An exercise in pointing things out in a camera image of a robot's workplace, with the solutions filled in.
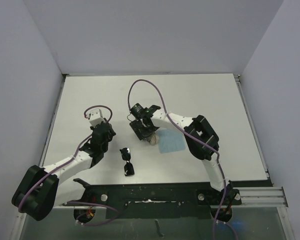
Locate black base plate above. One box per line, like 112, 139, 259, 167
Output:
74, 178, 242, 221

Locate map print glasses case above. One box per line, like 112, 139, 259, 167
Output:
146, 133, 160, 146

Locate blue cleaning cloth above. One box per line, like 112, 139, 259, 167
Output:
156, 129, 186, 154

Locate black sunglasses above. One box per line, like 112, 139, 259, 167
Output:
119, 147, 135, 177

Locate aluminium rail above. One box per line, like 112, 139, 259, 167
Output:
19, 186, 290, 210

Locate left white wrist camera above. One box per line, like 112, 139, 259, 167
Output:
86, 108, 105, 128

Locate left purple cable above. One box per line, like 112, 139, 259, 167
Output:
17, 105, 121, 227

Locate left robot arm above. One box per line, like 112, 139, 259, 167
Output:
11, 122, 116, 221

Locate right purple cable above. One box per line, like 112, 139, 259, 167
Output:
127, 79, 240, 240

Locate purple cable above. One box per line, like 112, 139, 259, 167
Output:
127, 79, 240, 240
17, 105, 121, 227

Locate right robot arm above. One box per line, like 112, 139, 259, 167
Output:
129, 103, 231, 205

